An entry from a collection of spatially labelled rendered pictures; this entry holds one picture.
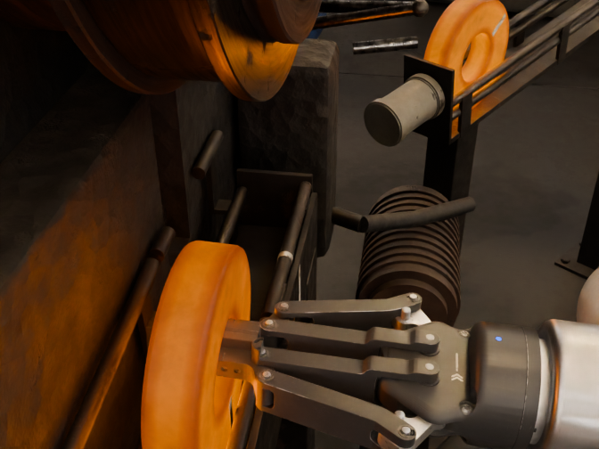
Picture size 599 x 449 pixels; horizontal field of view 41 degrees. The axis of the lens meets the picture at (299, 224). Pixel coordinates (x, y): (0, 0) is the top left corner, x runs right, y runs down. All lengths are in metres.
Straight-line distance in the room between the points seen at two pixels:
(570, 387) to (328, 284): 1.33
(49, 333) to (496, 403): 0.25
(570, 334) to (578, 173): 1.81
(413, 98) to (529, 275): 0.95
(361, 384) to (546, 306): 1.32
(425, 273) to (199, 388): 0.55
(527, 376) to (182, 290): 0.20
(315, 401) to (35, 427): 0.15
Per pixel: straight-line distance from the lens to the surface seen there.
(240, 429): 0.54
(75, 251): 0.48
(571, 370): 0.47
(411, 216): 0.97
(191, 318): 0.45
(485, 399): 0.47
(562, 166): 2.31
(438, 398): 0.48
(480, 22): 1.05
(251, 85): 0.45
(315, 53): 0.82
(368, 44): 0.64
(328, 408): 0.46
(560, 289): 1.84
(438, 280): 0.96
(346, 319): 0.52
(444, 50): 1.01
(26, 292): 0.43
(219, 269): 0.47
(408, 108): 0.97
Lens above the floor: 1.11
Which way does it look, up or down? 35 degrees down
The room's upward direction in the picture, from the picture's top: straight up
